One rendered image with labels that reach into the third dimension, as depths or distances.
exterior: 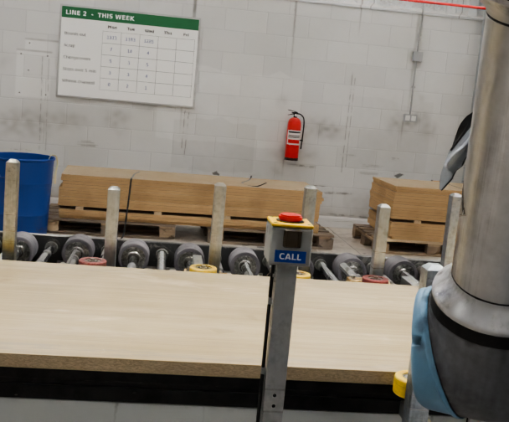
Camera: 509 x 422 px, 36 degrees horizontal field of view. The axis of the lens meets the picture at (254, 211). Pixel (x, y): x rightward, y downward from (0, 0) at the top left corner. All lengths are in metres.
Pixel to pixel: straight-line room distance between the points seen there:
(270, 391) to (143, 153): 7.13
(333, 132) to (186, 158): 1.64
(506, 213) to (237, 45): 7.85
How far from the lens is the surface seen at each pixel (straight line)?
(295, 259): 1.29
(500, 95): 0.61
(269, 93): 8.47
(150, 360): 1.54
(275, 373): 1.36
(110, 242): 2.40
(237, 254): 2.80
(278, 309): 1.32
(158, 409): 1.61
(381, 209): 2.47
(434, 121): 8.96
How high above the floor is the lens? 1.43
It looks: 9 degrees down
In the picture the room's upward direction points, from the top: 5 degrees clockwise
